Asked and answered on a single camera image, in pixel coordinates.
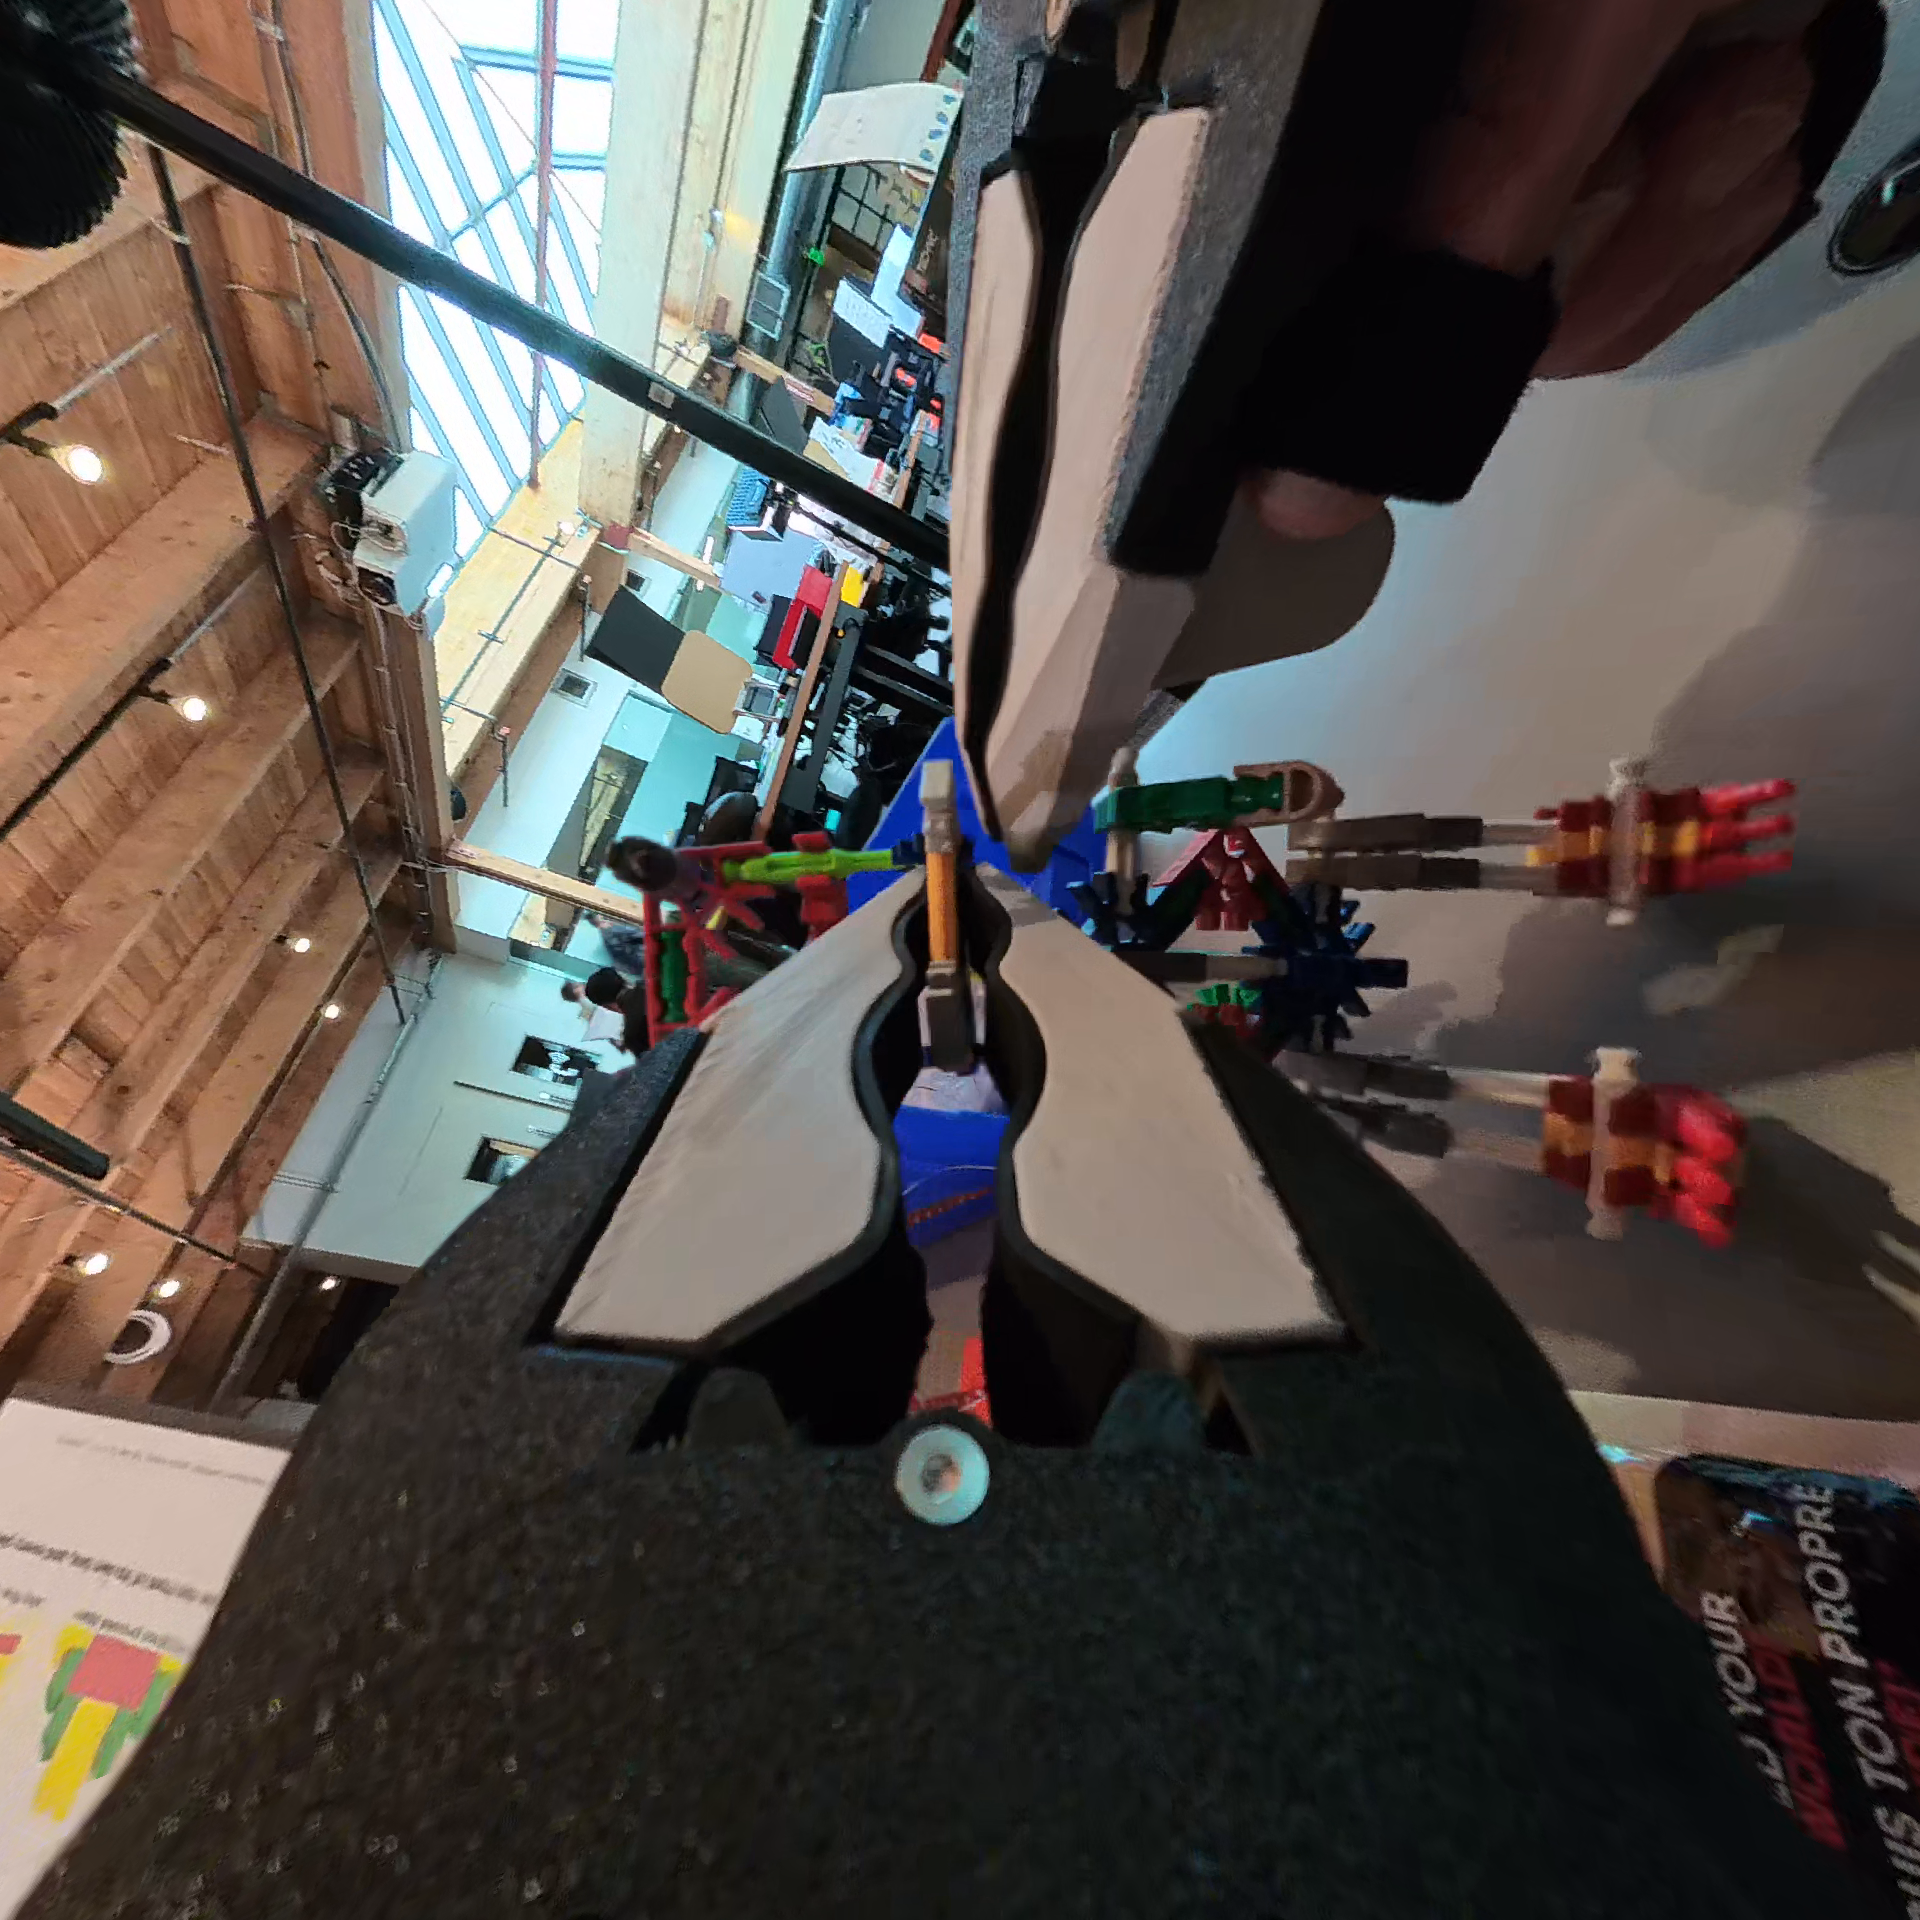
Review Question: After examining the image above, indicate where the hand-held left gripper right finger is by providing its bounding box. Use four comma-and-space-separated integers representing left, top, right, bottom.
972, 872, 1343, 1354

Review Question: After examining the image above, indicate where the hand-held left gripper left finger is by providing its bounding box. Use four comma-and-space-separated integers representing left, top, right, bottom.
551, 872, 934, 1356

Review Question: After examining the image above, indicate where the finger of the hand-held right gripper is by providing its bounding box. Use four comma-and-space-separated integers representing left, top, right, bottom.
983, 104, 1217, 876
948, 162, 1046, 846

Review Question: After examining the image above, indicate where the orange plastic rod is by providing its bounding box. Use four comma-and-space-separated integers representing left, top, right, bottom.
922, 808, 967, 973

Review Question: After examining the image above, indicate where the colourful construction toy model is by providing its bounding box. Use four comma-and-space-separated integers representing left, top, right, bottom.
607, 757, 1799, 1254

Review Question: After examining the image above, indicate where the person's right hand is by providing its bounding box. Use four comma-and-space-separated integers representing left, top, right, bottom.
1258, 0, 1825, 544

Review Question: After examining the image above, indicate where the blue storage bin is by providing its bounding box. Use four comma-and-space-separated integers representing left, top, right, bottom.
849, 717, 1115, 1250

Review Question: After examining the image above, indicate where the tan back office chair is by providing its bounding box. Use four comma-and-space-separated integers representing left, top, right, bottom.
586, 584, 751, 735

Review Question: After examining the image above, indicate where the glass skylight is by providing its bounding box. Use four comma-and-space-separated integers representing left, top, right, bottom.
372, 0, 620, 559

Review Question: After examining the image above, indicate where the black round puck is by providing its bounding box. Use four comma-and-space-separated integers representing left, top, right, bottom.
1826, 175, 1920, 278

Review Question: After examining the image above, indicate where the white instruction sheet board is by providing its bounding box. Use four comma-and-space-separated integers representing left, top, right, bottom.
0, 1394, 294, 1876

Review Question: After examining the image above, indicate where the printed toy packaging bag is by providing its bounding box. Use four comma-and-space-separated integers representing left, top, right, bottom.
1591, 1394, 1920, 1920

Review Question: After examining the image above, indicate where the row of ceiling spotlights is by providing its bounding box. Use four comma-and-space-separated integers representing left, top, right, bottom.
15, 435, 345, 1304

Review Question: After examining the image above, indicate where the white wall-mounted box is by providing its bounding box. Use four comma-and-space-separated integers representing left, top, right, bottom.
322, 447, 460, 620

